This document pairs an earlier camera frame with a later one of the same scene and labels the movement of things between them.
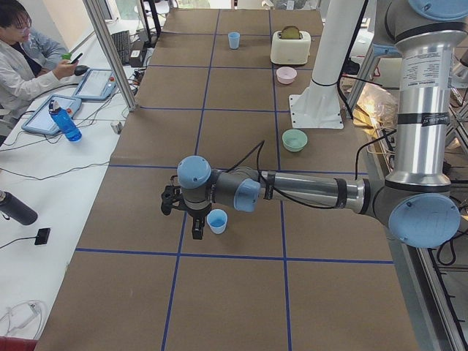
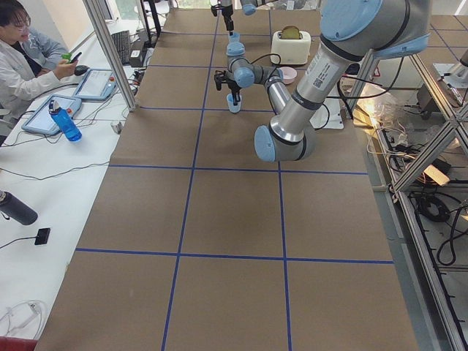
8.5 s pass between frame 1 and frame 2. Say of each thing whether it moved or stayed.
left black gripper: moved
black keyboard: stayed
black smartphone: stayed
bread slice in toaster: stayed
